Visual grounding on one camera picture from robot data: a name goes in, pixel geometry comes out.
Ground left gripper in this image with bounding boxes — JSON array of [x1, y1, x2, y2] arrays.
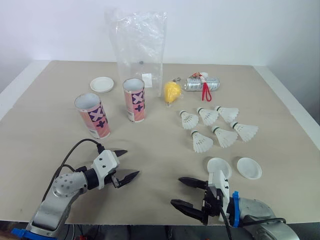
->
[[110, 149, 140, 190]]

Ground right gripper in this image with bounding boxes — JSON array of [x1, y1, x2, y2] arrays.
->
[[170, 176, 225, 226]]

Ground white shuttlecock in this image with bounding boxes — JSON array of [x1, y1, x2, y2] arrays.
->
[[179, 109, 200, 130], [196, 107, 220, 127], [214, 105, 240, 124], [210, 125, 239, 149], [229, 120, 260, 143], [190, 128, 214, 154]]

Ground pink patterned tube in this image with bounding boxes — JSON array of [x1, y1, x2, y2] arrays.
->
[[73, 92, 112, 140], [122, 77, 146, 124]]

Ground white round lid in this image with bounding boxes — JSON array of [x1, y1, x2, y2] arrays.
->
[[89, 76, 115, 94], [206, 157, 233, 180], [236, 156, 263, 180]]

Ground robot body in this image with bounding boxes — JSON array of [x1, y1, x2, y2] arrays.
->
[[63, 223, 253, 240]]

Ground yellow soft toy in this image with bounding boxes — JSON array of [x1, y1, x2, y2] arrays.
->
[[163, 76, 184, 107]]

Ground silver drink can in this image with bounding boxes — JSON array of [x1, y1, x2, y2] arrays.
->
[[184, 76, 221, 92]]

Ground clear plastic bag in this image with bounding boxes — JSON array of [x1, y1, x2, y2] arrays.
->
[[104, 8, 168, 99]]

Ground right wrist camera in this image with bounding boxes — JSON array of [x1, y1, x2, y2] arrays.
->
[[207, 169, 235, 223]]

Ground black cable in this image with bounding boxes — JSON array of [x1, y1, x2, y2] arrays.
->
[[41, 138, 105, 202], [219, 206, 287, 240]]

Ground red strap charm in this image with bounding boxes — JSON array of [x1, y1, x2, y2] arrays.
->
[[190, 71, 213, 102]]

